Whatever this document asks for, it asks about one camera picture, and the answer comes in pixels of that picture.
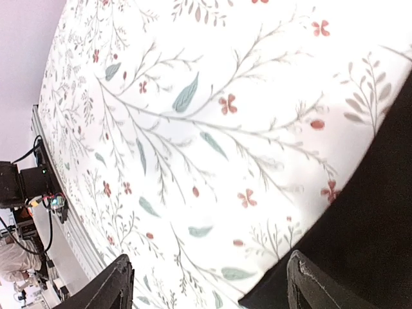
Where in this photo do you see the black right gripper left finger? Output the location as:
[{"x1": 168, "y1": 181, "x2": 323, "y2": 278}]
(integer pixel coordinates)
[{"x1": 57, "y1": 254, "x2": 135, "y2": 309}]

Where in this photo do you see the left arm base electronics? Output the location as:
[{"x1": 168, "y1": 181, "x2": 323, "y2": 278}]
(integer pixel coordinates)
[{"x1": 19, "y1": 135, "x2": 68, "y2": 255}]

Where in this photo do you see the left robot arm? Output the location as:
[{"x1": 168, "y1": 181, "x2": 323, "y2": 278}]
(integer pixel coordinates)
[{"x1": 1, "y1": 162, "x2": 61, "y2": 209}]

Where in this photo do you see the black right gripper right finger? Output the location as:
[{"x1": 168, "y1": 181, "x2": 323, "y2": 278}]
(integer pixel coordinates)
[{"x1": 286, "y1": 250, "x2": 376, "y2": 308}]

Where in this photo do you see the aluminium front rail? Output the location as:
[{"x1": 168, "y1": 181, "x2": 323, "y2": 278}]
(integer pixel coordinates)
[{"x1": 32, "y1": 105, "x2": 106, "y2": 281}]

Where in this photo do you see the floral tablecloth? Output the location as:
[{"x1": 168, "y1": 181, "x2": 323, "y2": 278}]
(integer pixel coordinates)
[{"x1": 38, "y1": 1, "x2": 411, "y2": 308}]

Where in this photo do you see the black t-shirt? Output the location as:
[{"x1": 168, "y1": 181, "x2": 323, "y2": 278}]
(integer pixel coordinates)
[{"x1": 240, "y1": 80, "x2": 411, "y2": 308}]

